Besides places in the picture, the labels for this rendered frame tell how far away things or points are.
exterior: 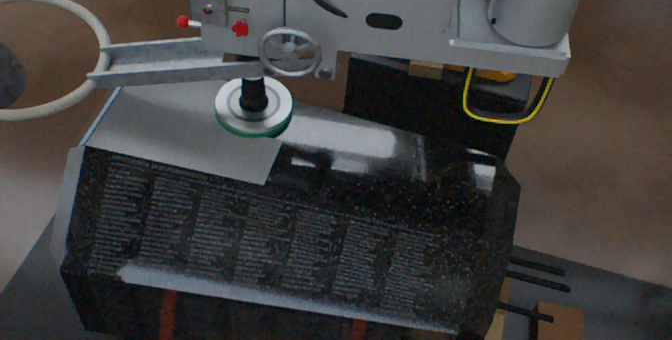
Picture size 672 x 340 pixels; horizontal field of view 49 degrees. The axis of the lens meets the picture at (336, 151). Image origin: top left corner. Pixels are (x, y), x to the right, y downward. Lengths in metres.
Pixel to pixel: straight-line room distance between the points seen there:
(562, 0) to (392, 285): 0.81
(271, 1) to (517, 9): 0.54
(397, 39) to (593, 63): 2.20
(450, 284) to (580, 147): 1.60
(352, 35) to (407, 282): 0.65
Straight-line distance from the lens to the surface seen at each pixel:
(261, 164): 1.97
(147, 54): 2.12
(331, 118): 2.09
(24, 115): 2.04
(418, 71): 2.35
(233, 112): 2.06
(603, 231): 3.17
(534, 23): 1.71
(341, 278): 1.94
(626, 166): 3.43
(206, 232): 1.99
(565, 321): 2.79
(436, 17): 1.68
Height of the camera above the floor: 2.41
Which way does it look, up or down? 50 degrees down
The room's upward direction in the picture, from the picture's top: 6 degrees clockwise
